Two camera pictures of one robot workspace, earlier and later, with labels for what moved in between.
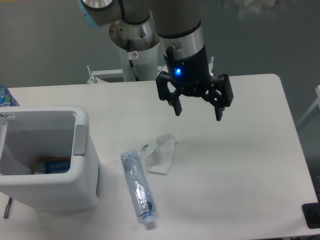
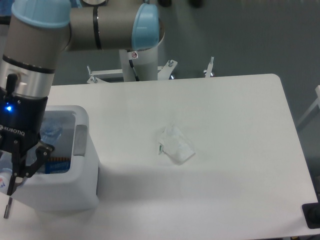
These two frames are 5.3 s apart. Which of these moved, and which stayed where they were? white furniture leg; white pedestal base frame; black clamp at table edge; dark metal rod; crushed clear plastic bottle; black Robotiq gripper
Moved: black Robotiq gripper; crushed clear plastic bottle
Stayed: white pedestal base frame; black clamp at table edge; dark metal rod; white furniture leg
